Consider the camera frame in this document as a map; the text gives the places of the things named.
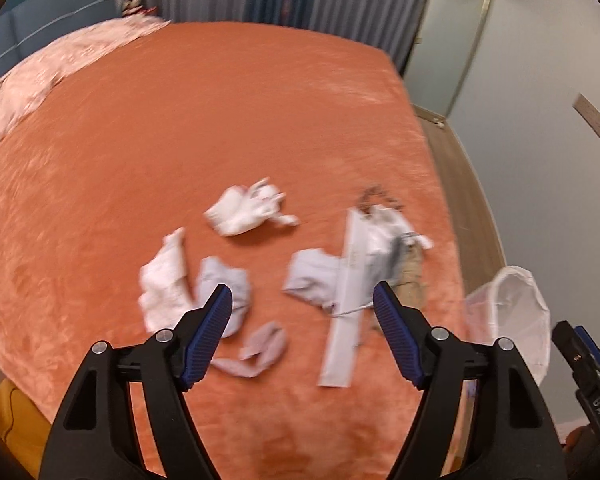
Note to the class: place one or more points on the blue padded headboard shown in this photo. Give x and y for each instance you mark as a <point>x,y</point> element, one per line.
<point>31,25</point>

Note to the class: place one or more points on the beige knotted stocking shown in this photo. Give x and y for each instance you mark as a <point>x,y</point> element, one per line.
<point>410,289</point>

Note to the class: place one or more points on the bedside clutter items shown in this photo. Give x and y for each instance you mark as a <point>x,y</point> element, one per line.
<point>136,7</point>

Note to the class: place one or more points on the white patterned wrapper strip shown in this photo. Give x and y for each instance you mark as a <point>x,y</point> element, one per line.
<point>262,349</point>

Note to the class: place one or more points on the white paper towel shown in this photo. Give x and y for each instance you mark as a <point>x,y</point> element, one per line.
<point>165,296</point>

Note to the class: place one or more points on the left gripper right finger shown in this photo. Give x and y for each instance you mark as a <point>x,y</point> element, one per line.
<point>511,435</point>

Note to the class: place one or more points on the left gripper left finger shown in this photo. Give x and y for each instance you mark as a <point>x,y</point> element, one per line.
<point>94,435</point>

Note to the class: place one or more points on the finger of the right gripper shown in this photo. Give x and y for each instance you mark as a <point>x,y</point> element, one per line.
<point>590,350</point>
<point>572,347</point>

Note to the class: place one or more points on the orange plush bed blanket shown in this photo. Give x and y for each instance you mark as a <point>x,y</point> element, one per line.
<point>148,138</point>

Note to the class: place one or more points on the gold framed standing mirror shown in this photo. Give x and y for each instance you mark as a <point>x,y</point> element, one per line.
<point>447,40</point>

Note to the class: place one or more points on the white glove red trim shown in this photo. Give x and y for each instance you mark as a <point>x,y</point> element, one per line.
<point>240,209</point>

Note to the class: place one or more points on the wall switch plate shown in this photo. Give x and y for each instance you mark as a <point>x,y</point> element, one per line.
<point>588,112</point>

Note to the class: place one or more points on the small white rolled sock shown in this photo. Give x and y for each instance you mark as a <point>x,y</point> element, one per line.
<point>312,277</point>

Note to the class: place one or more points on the pink floral quilt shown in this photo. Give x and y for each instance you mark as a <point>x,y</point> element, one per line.
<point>25,87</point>

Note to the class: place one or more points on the white bag lined trash bin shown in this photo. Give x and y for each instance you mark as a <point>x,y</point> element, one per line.
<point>511,305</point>

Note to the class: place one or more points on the white comb package envelope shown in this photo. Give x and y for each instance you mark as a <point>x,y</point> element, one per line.
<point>344,330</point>

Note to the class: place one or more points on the yellow cloth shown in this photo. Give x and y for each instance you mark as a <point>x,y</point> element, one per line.
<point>23,428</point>

